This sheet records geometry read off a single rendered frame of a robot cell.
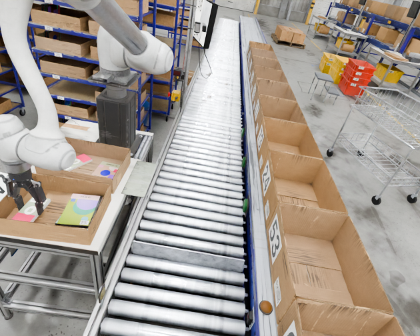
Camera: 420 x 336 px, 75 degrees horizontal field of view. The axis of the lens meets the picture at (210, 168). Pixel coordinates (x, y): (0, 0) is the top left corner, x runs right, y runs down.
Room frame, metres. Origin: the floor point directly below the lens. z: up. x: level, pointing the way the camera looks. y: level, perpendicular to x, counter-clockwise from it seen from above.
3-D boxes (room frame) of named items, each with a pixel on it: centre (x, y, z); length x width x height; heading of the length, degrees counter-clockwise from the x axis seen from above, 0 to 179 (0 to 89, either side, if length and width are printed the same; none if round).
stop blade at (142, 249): (0.71, 0.01, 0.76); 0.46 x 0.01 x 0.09; 92
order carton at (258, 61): (3.01, -0.35, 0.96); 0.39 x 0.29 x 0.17; 2
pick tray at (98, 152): (1.13, 0.65, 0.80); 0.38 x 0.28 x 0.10; 92
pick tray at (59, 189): (0.80, 0.62, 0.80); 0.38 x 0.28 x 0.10; 95
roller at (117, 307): (0.48, 0.01, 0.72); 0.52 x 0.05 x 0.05; 92
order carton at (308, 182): (1.04, -0.43, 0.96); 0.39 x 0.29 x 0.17; 2
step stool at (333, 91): (5.52, -1.88, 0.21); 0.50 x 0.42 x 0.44; 87
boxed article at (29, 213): (0.76, 0.70, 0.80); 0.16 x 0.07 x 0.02; 1
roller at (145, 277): (0.61, 0.01, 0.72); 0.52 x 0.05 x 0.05; 92
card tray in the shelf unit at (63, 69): (2.50, 1.48, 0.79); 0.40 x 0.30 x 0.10; 93
